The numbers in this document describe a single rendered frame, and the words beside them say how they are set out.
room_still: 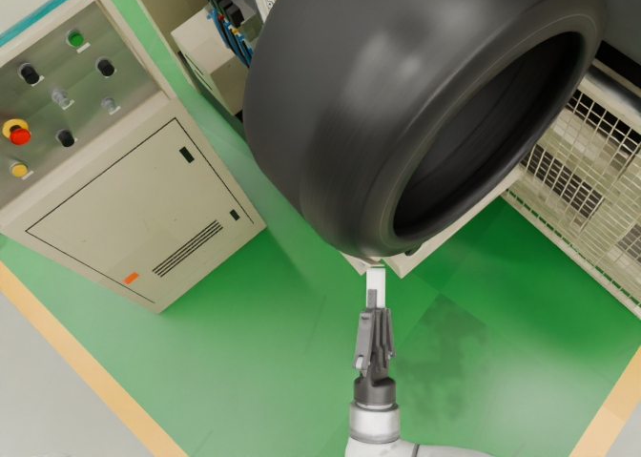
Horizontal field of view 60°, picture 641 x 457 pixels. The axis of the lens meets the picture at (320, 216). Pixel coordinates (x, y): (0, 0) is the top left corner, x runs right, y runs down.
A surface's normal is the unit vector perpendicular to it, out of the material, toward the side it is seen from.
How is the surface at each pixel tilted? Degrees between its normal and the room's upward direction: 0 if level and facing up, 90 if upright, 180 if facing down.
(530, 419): 0
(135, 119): 0
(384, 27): 19
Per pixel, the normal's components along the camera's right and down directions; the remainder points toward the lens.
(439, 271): -0.17, -0.39
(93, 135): 0.61, 0.68
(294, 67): -0.64, 0.13
